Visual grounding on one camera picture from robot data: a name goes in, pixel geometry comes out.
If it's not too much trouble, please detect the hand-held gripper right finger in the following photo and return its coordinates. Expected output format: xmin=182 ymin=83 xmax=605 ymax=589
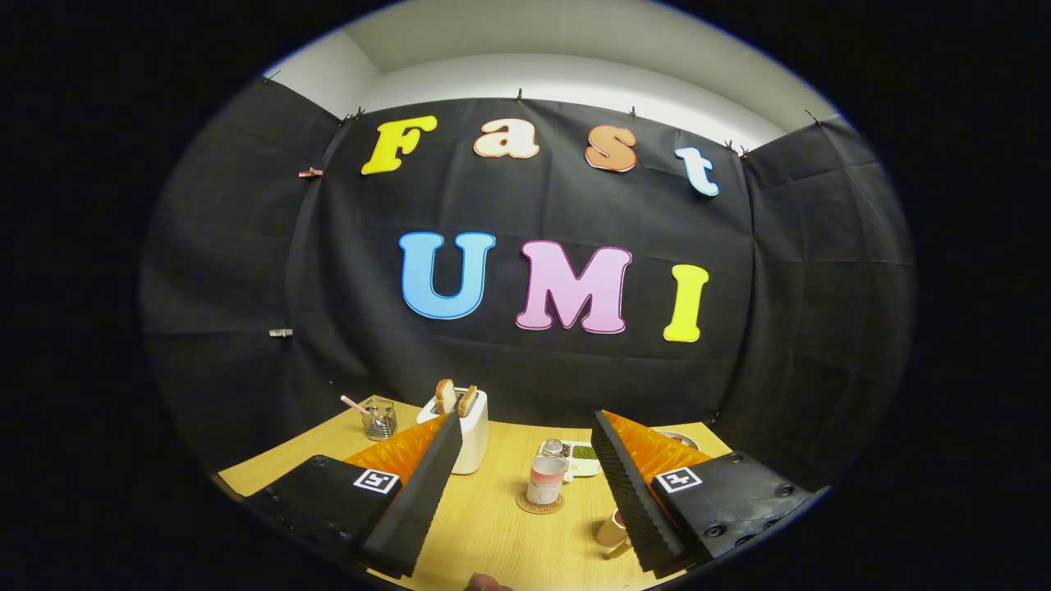
xmin=590 ymin=409 xmax=826 ymax=575

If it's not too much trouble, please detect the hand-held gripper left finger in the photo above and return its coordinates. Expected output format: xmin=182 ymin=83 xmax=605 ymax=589
xmin=244 ymin=410 xmax=465 ymax=580

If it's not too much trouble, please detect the white cup with pink inside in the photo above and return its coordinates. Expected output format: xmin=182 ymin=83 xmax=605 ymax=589
xmin=595 ymin=507 xmax=635 ymax=561

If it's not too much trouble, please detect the clear juice bottle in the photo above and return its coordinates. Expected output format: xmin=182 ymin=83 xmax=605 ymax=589
xmin=525 ymin=438 xmax=571 ymax=506

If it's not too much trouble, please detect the round brown coaster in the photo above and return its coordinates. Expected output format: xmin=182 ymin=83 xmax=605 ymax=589
xmin=516 ymin=490 xmax=566 ymax=516

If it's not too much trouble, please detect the white divided dish with beans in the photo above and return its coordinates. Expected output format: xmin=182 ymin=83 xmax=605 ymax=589
xmin=538 ymin=441 xmax=603 ymax=479

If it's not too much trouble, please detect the wooden table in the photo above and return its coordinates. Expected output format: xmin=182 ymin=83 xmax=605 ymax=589
xmin=216 ymin=396 xmax=736 ymax=591

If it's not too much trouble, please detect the white toaster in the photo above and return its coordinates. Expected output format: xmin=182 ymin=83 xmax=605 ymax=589
xmin=416 ymin=388 xmax=489 ymax=476

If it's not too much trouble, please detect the black backdrop cloth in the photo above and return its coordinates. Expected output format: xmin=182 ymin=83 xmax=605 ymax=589
xmin=140 ymin=78 xmax=916 ymax=493

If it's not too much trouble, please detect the wire mesh holder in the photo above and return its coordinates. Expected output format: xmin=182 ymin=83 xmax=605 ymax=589
xmin=361 ymin=397 xmax=398 ymax=442

